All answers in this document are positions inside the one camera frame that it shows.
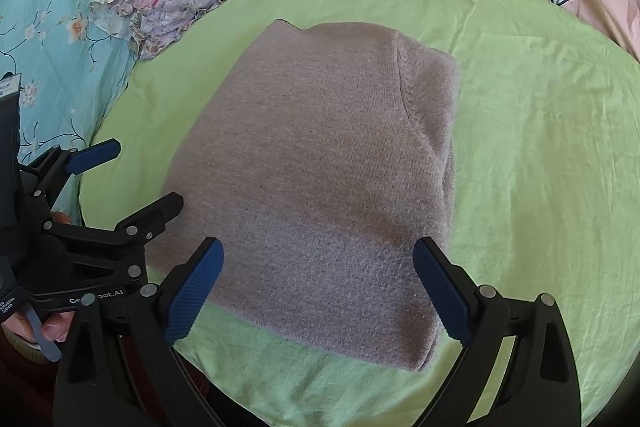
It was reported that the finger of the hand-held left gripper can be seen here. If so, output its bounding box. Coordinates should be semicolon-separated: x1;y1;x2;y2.
44;191;185;282
19;138;122;208

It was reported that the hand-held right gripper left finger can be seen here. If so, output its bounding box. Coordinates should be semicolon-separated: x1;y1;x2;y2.
55;236;226;427

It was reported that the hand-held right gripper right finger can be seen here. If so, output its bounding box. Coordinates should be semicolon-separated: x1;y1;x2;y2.
412;236;581;427

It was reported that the beige knit sweater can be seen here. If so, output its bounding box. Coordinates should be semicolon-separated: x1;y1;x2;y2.
150;19;460;373

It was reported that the person's left hand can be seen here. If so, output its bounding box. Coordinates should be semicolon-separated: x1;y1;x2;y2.
41;309;77;344

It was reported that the blue floral bed sheet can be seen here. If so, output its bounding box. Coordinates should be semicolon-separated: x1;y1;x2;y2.
0;0;241;228

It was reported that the light green bed sheet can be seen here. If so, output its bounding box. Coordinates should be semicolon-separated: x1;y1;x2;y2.
75;0;640;427

